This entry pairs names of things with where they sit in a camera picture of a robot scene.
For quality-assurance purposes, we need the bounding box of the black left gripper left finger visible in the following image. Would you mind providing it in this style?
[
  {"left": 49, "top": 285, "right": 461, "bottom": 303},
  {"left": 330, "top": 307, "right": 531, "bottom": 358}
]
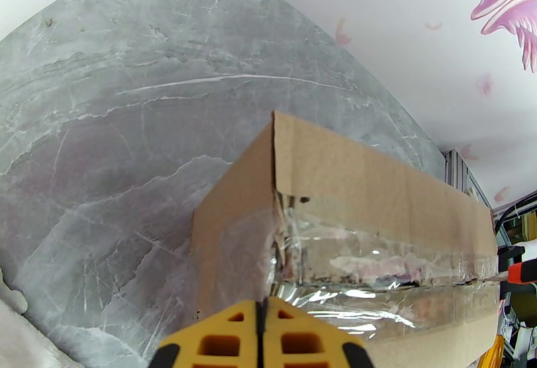
[{"left": 147, "top": 298, "right": 266, "bottom": 368}]

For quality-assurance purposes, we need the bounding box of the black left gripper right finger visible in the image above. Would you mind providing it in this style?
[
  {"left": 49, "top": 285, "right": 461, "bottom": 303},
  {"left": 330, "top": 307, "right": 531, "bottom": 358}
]
[{"left": 264, "top": 296, "right": 377, "bottom": 368}]

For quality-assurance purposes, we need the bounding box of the red black utility knife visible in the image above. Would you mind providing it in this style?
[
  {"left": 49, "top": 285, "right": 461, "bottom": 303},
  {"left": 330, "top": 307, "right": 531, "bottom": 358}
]
[{"left": 478, "top": 259, "right": 537, "bottom": 287}]

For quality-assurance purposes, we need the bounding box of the brown taped cardboard box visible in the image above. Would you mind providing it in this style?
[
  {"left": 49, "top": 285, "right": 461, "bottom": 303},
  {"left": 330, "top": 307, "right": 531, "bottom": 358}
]
[{"left": 184, "top": 109, "right": 501, "bottom": 368}]

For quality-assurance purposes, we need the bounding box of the aluminium side rail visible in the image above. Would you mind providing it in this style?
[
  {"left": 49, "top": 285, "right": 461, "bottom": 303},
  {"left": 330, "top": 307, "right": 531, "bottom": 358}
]
[{"left": 444, "top": 149, "right": 497, "bottom": 212}]

